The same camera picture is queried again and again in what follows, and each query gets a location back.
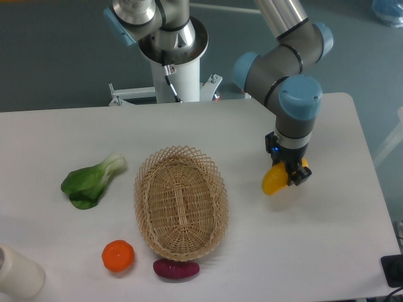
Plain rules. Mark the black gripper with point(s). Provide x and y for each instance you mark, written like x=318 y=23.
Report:
x=291 y=157

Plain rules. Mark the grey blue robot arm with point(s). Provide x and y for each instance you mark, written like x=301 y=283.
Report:
x=275 y=79

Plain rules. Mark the woven wicker basket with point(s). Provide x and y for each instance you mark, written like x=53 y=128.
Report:
x=181 y=203

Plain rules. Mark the black device at edge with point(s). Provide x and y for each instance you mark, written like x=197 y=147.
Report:
x=392 y=269

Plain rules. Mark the purple sweet potato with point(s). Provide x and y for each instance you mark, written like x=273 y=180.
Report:
x=175 y=270

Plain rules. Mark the blue object in corner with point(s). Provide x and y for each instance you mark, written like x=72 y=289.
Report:
x=388 y=11

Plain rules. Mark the orange tangerine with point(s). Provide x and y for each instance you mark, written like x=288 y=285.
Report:
x=118 y=255

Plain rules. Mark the green bok choy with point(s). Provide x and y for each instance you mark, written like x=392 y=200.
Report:
x=86 y=186

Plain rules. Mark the white cylindrical bottle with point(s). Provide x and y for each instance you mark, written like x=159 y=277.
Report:
x=21 y=277

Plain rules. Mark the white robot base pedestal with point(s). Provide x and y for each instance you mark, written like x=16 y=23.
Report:
x=174 y=58

